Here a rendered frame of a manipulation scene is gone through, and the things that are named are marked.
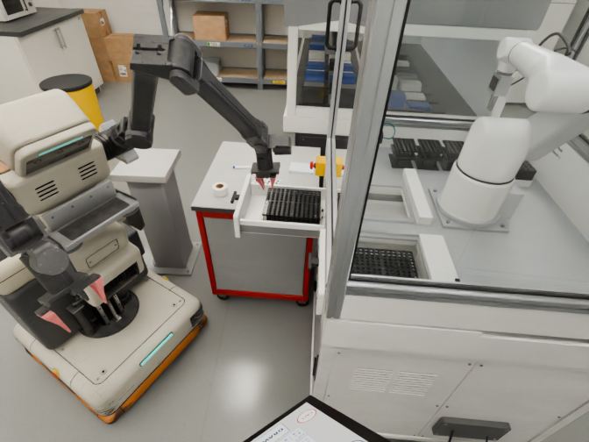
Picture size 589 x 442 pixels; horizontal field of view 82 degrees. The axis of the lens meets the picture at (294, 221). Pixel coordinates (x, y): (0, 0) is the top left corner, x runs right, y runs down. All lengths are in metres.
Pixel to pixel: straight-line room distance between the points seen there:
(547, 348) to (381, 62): 0.92
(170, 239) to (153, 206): 0.26
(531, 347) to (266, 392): 1.19
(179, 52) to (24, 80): 3.66
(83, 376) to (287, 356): 0.94
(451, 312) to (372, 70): 0.64
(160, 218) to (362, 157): 1.62
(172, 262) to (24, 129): 1.46
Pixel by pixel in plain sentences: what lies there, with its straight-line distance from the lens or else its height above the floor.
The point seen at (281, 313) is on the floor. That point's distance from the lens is 2.08.
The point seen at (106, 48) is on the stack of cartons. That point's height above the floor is 0.43.
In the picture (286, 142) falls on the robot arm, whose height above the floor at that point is 1.19.
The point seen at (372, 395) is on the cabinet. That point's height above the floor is 0.47.
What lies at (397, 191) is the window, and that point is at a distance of 0.68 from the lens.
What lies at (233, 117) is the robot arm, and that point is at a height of 1.33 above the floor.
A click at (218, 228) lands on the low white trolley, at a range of 1.68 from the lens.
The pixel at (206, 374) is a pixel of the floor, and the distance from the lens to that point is 1.94.
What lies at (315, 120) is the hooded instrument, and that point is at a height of 0.89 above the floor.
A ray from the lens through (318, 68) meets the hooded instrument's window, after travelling 1.97.
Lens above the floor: 1.73
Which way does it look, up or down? 41 degrees down
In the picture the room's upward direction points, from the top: 2 degrees clockwise
